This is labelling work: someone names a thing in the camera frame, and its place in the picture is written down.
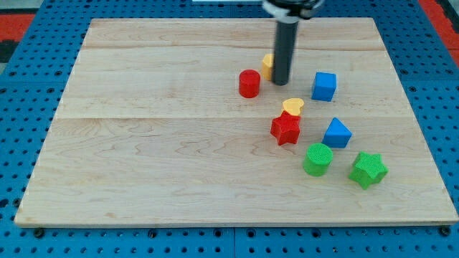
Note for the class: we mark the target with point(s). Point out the blue cube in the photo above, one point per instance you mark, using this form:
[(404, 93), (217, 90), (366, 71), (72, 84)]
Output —
[(324, 86)]

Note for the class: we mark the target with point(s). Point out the blue triangle block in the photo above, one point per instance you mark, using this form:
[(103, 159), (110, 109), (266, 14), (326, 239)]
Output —
[(337, 135)]

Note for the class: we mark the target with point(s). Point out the yellow block behind rod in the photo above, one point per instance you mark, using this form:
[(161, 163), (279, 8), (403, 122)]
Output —
[(267, 67)]

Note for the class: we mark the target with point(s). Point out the yellow heart block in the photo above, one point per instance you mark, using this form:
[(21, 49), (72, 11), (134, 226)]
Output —
[(293, 106)]

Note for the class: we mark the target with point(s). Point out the red star block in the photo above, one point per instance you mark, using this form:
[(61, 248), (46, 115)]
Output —
[(286, 128)]

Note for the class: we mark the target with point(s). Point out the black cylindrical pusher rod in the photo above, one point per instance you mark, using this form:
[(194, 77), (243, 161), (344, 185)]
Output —
[(285, 37)]

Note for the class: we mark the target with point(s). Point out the wooden board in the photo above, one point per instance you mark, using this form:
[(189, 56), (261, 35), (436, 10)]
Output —
[(151, 132)]

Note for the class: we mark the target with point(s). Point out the green star block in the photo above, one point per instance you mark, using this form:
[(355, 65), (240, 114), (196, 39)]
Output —
[(368, 169)]

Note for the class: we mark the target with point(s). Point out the black and white arm flange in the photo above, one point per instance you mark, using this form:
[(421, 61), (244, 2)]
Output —
[(292, 10)]

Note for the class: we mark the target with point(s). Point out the red cylinder block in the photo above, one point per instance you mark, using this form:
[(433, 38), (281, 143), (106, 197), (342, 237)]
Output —
[(249, 83)]

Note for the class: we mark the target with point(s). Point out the green cylinder block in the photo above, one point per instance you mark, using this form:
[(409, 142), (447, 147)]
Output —
[(317, 159)]

